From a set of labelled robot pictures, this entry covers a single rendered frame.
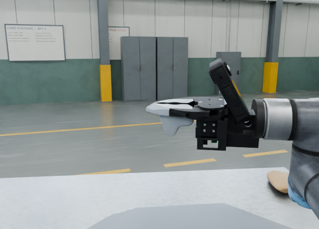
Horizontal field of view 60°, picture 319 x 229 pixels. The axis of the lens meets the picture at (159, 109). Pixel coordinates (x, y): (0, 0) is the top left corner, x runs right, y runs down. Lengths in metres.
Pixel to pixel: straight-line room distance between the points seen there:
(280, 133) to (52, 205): 0.77
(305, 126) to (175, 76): 8.32
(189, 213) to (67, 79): 8.18
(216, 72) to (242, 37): 10.05
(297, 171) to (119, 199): 0.64
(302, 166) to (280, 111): 0.11
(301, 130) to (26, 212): 0.84
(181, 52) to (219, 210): 8.04
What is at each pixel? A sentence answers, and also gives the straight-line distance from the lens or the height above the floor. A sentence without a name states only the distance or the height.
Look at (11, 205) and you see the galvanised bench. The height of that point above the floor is 1.05.
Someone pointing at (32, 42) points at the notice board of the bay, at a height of 1.78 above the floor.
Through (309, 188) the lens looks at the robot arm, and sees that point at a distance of 0.50.
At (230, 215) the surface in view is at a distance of 0.91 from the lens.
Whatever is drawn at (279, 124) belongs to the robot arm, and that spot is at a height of 1.44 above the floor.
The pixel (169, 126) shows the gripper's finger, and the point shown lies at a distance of 0.52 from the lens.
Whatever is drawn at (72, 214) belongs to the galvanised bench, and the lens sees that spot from 0.97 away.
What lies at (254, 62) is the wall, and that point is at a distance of 10.83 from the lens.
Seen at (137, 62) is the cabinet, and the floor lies 1.19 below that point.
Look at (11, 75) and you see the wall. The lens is 9.05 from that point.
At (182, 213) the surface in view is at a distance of 0.90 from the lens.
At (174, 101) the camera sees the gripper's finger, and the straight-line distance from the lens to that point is 0.53.
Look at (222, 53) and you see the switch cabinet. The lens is 9.75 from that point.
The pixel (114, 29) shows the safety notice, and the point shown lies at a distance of 8.92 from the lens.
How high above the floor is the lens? 1.56
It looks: 12 degrees down
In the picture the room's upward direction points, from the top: straight up
